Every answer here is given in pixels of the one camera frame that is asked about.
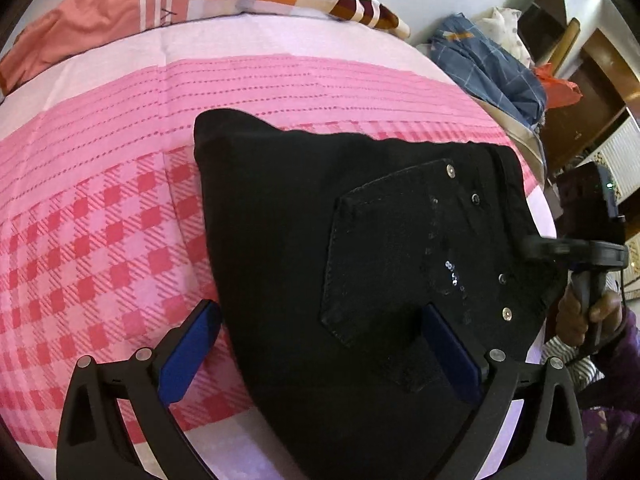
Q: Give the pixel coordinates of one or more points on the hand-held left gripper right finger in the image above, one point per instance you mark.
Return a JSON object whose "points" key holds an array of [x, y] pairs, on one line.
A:
{"points": [[450, 350]]}

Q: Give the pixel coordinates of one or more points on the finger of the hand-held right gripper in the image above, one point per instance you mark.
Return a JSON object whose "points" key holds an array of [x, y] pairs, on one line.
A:
{"points": [[560, 249]]}

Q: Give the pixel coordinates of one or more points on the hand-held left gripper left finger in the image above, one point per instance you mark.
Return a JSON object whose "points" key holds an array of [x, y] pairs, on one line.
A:
{"points": [[190, 345]]}

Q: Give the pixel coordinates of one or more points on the black pants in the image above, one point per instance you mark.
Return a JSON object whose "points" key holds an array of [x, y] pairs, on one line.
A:
{"points": [[300, 260]]}

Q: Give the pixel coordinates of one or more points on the person's right hand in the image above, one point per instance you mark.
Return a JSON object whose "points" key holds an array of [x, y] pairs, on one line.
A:
{"points": [[570, 317]]}

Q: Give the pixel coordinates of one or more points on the white slatted panel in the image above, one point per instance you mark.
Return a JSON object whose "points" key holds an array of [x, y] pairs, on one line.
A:
{"points": [[622, 155]]}

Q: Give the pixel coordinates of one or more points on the striped sleeve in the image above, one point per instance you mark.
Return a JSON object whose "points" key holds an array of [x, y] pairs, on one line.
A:
{"points": [[575, 365]]}

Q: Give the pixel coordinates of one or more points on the orange plastic bag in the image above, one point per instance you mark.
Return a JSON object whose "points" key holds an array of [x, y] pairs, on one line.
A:
{"points": [[557, 87]]}

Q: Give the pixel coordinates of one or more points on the wooden cabinet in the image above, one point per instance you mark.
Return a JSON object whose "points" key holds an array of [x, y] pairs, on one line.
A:
{"points": [[600, 70]]}

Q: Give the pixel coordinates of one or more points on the blue checked cloth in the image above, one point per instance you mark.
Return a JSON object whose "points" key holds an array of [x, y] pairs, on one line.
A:
{"points": [[490, 70]]}

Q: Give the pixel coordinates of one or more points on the person's purple clothing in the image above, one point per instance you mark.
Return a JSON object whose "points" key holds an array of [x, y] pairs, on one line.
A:
{"points": [[615, 410]]}

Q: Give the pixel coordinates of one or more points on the pink checked bedsheet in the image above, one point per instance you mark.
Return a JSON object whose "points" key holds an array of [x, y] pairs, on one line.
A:
{"points": [[100, 185]]}

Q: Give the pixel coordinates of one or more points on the white cloth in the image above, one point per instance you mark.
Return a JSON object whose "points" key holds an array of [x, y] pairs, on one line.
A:
{"points": [[505, 25]]}

